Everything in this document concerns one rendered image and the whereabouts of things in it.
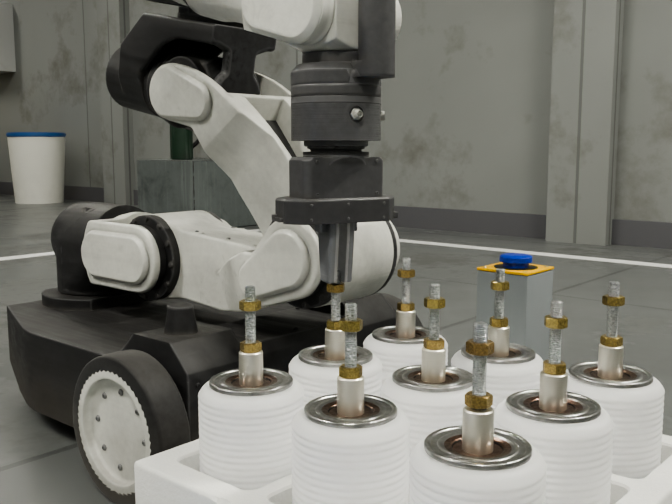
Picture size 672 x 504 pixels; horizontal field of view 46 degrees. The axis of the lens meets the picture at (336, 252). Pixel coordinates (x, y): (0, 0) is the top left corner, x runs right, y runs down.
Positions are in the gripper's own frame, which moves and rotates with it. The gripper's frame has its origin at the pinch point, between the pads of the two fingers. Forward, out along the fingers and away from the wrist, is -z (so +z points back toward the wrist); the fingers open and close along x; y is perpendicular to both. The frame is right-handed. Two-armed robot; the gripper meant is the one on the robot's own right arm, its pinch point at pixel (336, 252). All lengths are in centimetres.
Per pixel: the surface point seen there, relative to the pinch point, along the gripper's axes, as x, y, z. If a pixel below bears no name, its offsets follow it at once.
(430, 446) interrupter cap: 4.9, 25.2, -10.5
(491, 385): -12.3, 9.6, -12.8
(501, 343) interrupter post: -15.2, 7.3, -9.4
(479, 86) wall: -218, -274, 42
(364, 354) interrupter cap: -2.7, 1.1, -10.6
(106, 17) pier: -81, -568, 110
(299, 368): 4.4, 0.8, -11.2
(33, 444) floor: 25, -57, -36
